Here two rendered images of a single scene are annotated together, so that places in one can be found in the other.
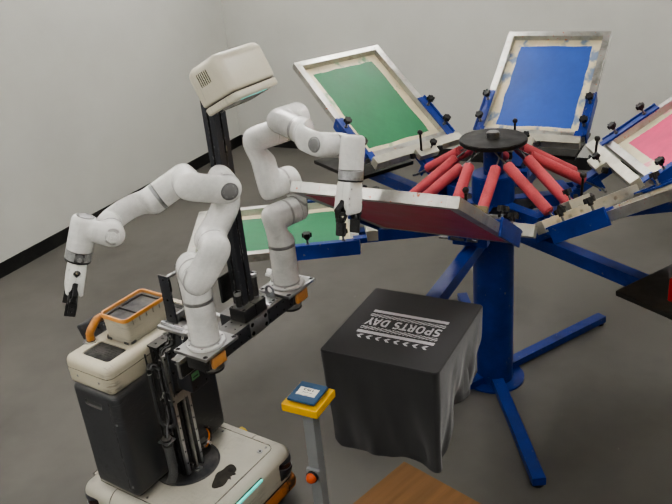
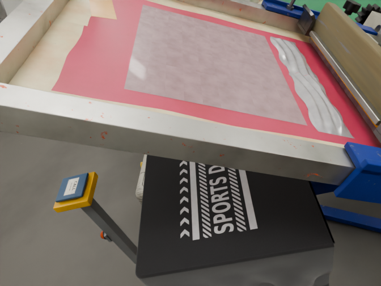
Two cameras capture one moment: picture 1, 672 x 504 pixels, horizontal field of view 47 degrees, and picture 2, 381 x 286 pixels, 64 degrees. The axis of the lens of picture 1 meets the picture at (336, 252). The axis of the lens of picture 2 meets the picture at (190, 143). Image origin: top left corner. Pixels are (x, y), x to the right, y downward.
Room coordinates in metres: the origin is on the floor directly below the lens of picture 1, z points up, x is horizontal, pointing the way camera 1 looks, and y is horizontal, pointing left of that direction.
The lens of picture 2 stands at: (2.24, -0.75, 1.65)
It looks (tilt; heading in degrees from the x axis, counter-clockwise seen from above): 42 degrees down; 74
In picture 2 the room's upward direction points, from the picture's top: 23 degrees counter-clockwise
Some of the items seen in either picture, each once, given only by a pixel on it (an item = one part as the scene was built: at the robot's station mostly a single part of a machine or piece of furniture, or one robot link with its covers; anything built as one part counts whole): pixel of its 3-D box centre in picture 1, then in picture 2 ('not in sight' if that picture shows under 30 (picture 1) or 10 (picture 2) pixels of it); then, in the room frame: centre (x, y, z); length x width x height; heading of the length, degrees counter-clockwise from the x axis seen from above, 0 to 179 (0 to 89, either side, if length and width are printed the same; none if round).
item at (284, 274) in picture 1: (281, 263); not in sight; (2.50, 0.20, 1.21); 0.16 x 0.13 x 0.15; 55
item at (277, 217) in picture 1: (281, 223); not in sight; (2.49, 0.18, 1.37); 0.13 x 0.10 x 0.16; 129
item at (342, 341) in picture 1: (403, 326); (220, 187); (2.42, -0.22, 0.95); 0.48 x 0.44 x 0.01; 150
